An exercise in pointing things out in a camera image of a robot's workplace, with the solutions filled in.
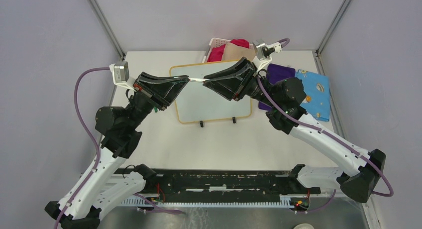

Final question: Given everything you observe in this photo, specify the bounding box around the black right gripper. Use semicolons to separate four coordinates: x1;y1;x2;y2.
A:
203;57;279;108

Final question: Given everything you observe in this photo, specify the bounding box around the blue patterned cloth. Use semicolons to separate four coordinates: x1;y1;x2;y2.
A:
295;69;330;122

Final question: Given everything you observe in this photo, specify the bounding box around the beige cloth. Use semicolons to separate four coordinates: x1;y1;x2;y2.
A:
221;43;256;61

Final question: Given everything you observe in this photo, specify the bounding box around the white cable duct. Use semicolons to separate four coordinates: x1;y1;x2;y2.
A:
118;196;295;209

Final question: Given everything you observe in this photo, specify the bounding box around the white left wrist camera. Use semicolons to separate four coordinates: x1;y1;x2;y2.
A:
109;61;135;90

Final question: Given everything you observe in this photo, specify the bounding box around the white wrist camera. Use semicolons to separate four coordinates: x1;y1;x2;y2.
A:
109;61;135;90
252;40;282;72

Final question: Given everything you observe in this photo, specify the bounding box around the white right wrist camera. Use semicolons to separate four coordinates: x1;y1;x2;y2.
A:
252;40;282;72

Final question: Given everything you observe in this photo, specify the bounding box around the white plastic basket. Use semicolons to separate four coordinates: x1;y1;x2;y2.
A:
202;38;256;63

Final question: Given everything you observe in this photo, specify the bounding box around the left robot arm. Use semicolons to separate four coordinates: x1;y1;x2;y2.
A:
45;72;190;229

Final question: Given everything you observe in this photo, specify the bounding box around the white round object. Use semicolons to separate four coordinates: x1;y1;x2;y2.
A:
293;223;315;229

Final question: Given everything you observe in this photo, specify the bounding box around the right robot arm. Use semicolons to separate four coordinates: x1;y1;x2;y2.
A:
203;58;386;203

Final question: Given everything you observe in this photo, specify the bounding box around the purple towel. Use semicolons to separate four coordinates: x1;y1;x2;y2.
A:
261;63;295;107

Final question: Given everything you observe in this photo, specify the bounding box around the yellow framed whiteboard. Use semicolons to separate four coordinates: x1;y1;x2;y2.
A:
169;61;252;124

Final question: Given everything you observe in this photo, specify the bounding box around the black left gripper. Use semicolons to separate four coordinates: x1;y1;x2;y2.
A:
128;70;191;129

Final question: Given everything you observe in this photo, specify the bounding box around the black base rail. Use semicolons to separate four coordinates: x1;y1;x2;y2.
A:
122;169;322;204

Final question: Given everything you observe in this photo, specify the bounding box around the red cloth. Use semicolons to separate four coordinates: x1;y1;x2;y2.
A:
203;38;250;63

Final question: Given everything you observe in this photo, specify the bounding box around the green whiteboard marker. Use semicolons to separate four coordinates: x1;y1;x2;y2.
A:
188;77;206;83

